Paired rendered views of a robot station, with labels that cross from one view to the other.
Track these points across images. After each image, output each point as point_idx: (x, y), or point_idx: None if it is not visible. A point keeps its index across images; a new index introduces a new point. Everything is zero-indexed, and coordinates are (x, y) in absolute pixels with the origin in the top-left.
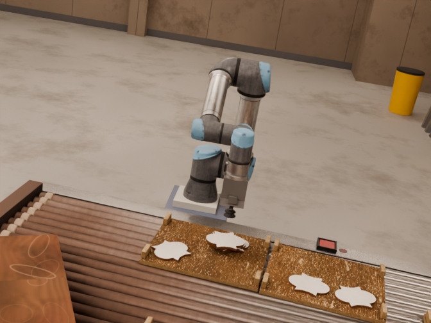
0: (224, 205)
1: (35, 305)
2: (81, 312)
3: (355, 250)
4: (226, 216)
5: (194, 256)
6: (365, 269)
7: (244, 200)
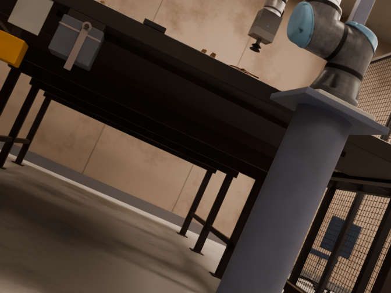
0: (262, 42)
1: None
2: None
3: (120, 12)
4: (255, 51)
5: None
6: None
7: (251, 27)
